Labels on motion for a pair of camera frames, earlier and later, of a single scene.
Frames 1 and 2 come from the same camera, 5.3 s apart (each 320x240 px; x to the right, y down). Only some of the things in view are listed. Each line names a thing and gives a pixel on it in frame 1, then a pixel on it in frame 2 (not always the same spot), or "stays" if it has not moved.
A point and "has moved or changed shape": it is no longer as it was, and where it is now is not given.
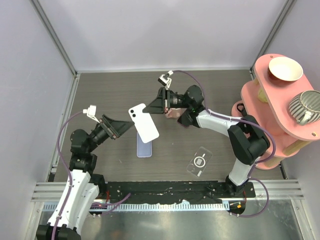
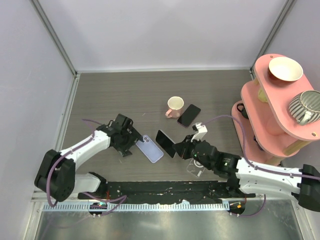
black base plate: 156,192 stays
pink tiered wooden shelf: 267,103 stays
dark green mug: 243,110 stays
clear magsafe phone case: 199,161 stays
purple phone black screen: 184,120 stays
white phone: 144,123 -> 166,143
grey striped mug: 305,107 stays
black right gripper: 161,104 -> 182,148
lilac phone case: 143,150 has moved or changed shape
